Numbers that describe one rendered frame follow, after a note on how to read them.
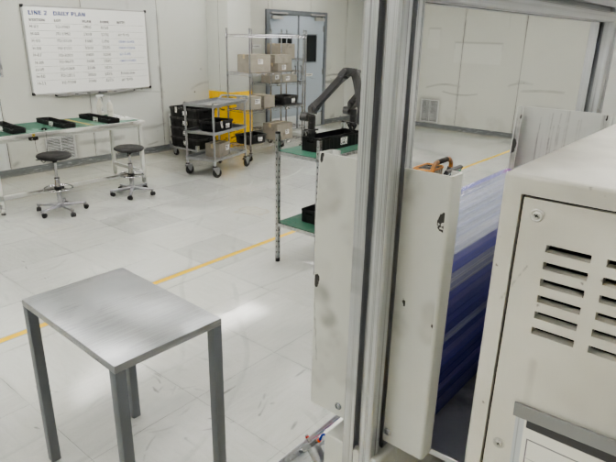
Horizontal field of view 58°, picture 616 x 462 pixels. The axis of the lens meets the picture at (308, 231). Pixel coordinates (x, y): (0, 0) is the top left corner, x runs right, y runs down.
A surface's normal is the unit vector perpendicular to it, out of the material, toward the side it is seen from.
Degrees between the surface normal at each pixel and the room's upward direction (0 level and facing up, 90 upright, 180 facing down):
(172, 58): 90
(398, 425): 90
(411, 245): 90
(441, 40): 90
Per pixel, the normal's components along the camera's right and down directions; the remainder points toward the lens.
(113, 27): 0.77, 0.23
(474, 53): -0.64, 0.25
